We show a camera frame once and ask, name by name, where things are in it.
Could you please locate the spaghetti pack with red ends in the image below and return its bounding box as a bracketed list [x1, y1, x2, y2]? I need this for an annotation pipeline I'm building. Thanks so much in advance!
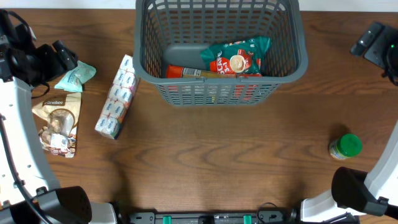
[165, 65, 262, 78]

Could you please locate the green Nescafe coffee bag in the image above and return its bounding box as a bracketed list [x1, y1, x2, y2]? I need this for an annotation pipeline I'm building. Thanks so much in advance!
[200, 36, 272, 75]

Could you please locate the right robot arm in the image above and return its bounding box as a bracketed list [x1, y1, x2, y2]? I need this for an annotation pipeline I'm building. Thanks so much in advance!
[290, 22, 397, 223]

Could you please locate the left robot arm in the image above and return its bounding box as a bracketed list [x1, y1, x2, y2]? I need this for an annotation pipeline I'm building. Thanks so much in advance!
[1, 9, 118, 223]

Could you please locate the white tissue pack bundle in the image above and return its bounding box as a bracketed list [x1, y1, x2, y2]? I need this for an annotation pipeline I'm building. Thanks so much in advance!
[95, 55, 140, 139]

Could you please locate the teal snack pouch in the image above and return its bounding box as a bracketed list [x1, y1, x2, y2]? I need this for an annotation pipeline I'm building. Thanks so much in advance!
[55, 61, 96, 93]

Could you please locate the beige nuts bag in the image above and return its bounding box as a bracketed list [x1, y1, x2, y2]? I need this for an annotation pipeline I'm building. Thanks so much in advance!
[32, 93, 81, 158]

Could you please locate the grey plastic basket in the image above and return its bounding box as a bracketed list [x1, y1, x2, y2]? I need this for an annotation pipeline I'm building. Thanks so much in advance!
[133, 0, 308, 106]

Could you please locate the green lid jar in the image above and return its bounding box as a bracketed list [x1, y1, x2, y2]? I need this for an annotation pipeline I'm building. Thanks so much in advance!
[328, 134, 363, 160]

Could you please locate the black rail at table edge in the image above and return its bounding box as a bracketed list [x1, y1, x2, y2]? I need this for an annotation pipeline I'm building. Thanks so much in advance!
[116, 202, 304, 224]

